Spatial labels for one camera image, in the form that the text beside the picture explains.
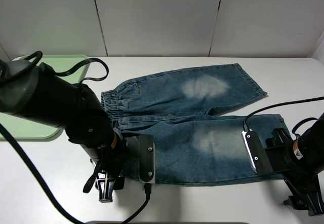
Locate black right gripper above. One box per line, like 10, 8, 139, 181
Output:
263, 128, 323, 215

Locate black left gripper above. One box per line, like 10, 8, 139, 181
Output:
89, 129, 140, 203

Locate children's blue denim shorts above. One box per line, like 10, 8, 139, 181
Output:
101, 63, 281, 186

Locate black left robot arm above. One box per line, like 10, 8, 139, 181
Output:
1, 57, 128, 202

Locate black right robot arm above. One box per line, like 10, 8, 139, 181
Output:
265, 116, 323, 216

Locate light green plastic tray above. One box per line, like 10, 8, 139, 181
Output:
1, 55, 87, 141

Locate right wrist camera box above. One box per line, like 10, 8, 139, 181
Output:
242, 130, 266, 175

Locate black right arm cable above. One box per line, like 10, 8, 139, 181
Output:
242, 97, 324, 133

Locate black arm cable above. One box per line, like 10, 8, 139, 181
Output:
242, 97, 324, 133
0, 51, 152, 224

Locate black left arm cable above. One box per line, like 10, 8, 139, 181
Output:
0, 51, 152, 224

